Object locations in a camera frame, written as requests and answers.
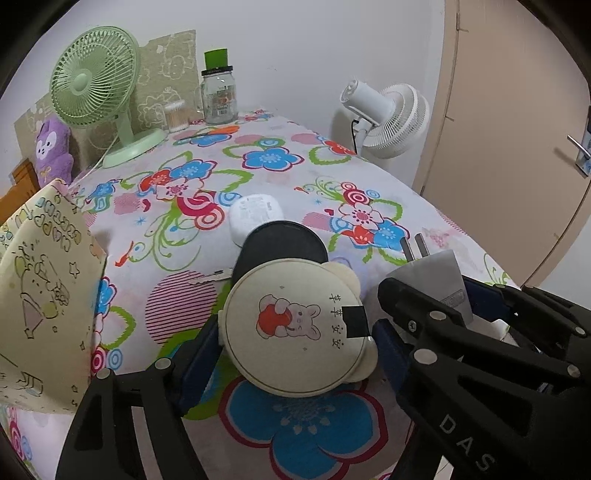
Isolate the beige door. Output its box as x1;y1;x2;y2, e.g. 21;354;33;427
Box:
415;1;590;285

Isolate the glass mason jar mug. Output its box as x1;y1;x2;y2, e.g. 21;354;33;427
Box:
200;66;238;125

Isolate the silver key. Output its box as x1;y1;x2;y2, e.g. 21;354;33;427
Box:
188;269;232;285

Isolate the white fan power cord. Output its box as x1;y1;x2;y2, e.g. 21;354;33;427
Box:
75;108;126;181

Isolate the silver door handle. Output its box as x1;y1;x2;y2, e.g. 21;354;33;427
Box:
567;132;591;177

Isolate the round cream bear mirror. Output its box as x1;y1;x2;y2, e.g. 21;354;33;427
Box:
218;258;378;398

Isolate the green cup on jar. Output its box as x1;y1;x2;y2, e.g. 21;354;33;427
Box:
204;48;229;70

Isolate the white power plug adapter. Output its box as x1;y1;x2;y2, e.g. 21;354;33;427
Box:
389;233;473;325

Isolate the white standing fan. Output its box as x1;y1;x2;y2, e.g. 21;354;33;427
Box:
339;79;431;159

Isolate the white rounded earbuds case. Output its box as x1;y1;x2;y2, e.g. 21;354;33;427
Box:
228;194;284;247

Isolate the green desk fan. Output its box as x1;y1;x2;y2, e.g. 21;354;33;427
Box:
49;26;166;168

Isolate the cotton swab container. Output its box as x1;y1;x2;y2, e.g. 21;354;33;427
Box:
163;100;189;133

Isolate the wooden chair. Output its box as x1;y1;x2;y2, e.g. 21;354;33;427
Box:
0;159;40;224

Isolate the purple plush toy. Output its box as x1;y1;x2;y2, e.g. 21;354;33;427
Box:
35;115;74;187

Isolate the yellow cartoon storage box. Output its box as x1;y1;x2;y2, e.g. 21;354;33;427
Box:
0;180;106;414

